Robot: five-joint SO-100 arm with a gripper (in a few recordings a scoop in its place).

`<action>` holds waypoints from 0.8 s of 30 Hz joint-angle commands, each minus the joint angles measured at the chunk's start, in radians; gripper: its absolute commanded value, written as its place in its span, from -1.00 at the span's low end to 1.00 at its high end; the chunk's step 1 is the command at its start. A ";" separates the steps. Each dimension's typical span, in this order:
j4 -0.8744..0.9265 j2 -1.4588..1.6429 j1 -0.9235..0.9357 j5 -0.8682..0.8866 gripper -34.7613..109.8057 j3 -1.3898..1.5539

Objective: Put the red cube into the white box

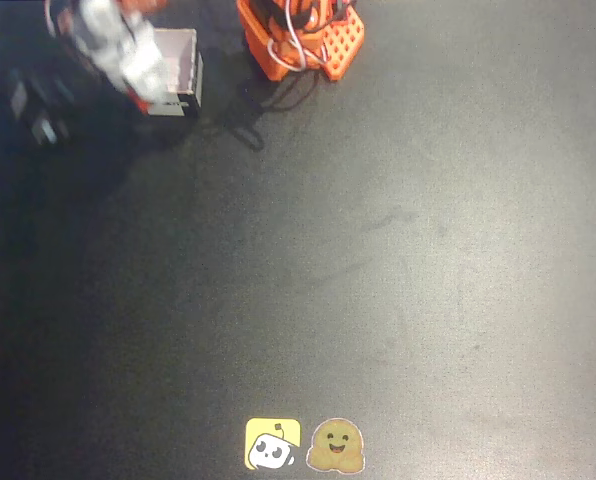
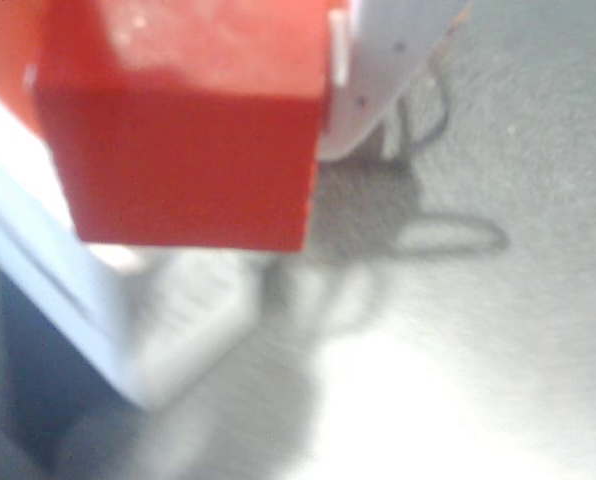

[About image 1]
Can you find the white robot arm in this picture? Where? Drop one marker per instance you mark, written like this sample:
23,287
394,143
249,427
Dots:
95,27

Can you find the hugging face sticker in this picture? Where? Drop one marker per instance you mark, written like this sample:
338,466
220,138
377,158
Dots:
335,446

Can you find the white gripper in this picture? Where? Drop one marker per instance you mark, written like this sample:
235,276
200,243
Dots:
137,82

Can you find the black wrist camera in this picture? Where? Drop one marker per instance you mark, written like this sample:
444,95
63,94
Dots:
40,107

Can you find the white cardboard box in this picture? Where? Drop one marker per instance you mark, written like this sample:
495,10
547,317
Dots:
184,55

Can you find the yellow robot sticker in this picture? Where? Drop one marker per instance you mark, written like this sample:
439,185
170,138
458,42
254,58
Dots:
272,444

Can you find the orange robot base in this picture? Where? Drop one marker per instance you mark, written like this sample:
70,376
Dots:
345,45

